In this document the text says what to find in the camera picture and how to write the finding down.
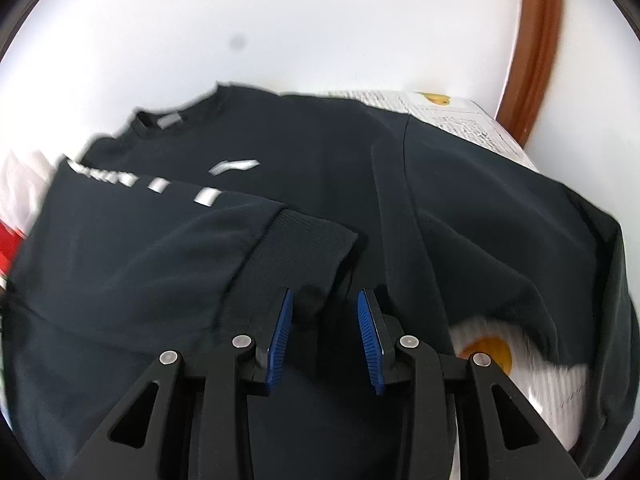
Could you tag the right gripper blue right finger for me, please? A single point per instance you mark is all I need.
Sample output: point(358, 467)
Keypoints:
point(458, 413)

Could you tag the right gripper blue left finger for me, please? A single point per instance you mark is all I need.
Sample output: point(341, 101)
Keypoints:
point(186, 417)

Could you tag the black sweatshirt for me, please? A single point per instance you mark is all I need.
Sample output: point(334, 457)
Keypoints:
point(300, 259)

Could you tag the fruit print white tablecloth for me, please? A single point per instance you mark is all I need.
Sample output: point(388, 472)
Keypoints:
point(500, 359)

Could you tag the red paper shopping bag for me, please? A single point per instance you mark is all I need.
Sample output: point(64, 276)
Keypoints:
point(10, 242)

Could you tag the brown wooden door frame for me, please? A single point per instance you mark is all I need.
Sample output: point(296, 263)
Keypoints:
point(531, 67)

